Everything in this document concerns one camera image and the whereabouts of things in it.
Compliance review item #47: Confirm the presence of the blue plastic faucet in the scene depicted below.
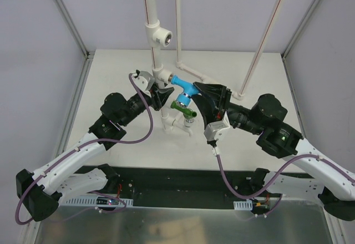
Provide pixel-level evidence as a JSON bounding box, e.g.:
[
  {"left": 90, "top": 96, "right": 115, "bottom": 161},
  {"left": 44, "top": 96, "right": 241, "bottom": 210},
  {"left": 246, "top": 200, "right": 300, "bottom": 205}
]
[{"left": 170, "top": 75, "right": 200, "bottom": 107}]

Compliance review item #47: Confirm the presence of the white pipe assembly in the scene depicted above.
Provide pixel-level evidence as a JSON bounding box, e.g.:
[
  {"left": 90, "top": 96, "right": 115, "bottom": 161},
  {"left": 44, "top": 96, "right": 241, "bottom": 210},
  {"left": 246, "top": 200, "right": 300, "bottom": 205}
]
[{"left": 137, "top": 0, "right": 292, "bottom": 134}]

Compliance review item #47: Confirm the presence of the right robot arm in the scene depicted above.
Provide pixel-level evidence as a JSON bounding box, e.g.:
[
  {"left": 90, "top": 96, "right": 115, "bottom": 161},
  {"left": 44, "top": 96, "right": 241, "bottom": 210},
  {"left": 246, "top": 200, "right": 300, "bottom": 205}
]
[{"left": 192, "top": 82, "right": 354, "bottom": 221}]

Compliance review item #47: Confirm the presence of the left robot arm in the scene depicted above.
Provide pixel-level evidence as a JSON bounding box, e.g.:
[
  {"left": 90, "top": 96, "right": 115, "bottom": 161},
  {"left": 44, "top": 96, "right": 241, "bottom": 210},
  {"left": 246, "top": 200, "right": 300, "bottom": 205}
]
[{"left": 15, "top": 84, "right": 174, "bottom": 225}]

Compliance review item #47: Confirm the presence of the green plastic faucet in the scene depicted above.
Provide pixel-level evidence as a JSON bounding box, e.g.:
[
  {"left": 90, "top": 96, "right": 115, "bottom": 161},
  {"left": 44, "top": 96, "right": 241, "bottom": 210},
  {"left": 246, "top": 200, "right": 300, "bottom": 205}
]
[{"left": 170, "top": 101, "right": 197, "bottom": 119}]

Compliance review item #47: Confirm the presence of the white plastic faucet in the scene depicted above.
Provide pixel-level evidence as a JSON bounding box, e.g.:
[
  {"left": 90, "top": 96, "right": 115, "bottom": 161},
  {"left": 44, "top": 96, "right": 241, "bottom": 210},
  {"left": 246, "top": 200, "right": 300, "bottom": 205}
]
[{"left": 173, "top": 118, "right": 195, "bottom": 137}]

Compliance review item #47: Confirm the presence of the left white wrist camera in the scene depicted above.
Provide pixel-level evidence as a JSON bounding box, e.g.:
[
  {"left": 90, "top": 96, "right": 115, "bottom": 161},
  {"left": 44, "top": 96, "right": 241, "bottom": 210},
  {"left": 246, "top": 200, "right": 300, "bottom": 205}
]
[{"left": 133, "top": 70, "right": 155, "bottom": 96}]

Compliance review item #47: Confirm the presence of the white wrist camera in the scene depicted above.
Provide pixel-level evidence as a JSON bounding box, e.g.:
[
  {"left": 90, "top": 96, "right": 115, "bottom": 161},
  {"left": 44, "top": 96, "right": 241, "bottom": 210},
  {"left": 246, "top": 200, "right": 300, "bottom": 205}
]
[
  {"left": 133, "top": 70, "right": 155, "bottom": 96},
  {"left": 204, "top": 113, "right": 231, "bottom": 156}
]

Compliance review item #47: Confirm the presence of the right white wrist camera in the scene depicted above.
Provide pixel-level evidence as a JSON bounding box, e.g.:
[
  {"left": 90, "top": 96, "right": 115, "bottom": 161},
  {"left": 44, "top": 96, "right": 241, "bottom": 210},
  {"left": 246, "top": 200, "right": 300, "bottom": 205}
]
[{"left": 204, "top": 113, "right": 231, "bottom": 156}]

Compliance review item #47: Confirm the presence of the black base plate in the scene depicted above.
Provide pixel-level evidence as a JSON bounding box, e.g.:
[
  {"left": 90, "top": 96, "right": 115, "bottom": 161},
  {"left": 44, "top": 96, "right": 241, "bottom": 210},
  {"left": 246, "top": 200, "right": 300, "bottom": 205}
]
[{"left": 85, "top": 165, "right": 282, "bottom": 208}]

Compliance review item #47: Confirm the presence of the front aluminium rail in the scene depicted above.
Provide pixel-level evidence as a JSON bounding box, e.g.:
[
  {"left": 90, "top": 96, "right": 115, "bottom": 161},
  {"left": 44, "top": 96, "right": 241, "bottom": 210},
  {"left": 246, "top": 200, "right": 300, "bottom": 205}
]
[{"left": 35, "top": 172, "right": 335, "bottom": 200}]

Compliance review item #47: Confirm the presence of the right white cable duct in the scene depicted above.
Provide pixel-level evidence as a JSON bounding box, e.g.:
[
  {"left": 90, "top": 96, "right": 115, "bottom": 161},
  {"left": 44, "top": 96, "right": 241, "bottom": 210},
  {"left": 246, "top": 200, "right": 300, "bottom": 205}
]
[{"left": 233, "top": 200, "right": 253, "bottom": 211}]

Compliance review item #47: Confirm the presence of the white cable duct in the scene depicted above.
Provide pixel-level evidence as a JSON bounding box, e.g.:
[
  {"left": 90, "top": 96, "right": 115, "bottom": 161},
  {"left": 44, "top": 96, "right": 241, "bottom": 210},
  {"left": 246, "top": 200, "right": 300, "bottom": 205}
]
[
  {"left": 60, "top": 195, "right": 133, "bottom": 207},
  {"left": 233, "top": 200, "right": 253, "bottom": 211}
]

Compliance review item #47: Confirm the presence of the left white cable duct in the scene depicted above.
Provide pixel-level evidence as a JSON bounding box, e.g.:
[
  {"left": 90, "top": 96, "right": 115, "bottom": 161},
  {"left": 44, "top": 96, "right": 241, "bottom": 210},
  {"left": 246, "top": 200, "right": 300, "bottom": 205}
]
[{"left": 60, "top": 195, "right": 133, "bottom": 207}]

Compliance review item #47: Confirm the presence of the left aluminium frame post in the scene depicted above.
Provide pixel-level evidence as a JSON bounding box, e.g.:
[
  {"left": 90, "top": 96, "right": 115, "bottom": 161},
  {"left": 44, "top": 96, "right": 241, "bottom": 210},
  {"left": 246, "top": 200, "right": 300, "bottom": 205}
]
[{"left": 53, "top": 0, "right": 94, "bottom": 59}]

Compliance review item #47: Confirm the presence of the aluminium frame post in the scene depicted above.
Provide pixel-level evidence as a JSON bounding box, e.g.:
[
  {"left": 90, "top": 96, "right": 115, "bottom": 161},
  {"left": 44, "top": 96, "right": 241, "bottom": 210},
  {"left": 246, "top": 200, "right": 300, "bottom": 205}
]
[
  {"left": 53, "top": 0, "right": 94, "bottom": 59},
  {"left": 281, "top": 0, "right": 323, "bottom": 62}
]

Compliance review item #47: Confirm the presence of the right aluminium frame post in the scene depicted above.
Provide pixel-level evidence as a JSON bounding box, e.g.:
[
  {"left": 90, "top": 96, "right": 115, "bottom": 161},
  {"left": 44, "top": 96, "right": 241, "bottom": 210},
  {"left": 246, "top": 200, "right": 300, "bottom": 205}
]
[{"left": 281, "top": 0, "right": 323, "bottom": 62}]

